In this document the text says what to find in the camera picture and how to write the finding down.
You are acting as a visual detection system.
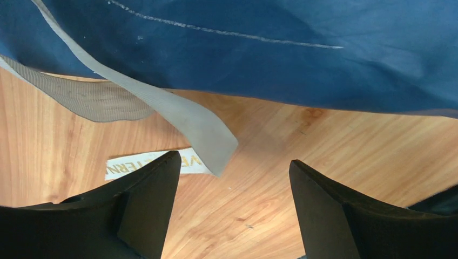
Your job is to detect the blue wrapping paper sheet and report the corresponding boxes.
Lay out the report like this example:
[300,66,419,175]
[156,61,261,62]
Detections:
[0,0,458,119]

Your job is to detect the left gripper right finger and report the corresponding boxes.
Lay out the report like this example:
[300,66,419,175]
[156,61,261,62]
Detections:
[289,160,457,258]

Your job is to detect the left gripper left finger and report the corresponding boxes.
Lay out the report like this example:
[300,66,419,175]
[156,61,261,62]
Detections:
[1,151,181,258]

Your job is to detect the cream printed ribbon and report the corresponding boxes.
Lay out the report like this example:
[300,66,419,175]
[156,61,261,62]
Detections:
[0,0,239,181]

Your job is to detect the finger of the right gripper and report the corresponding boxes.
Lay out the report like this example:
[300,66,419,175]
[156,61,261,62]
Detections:
[408,185,457,216]

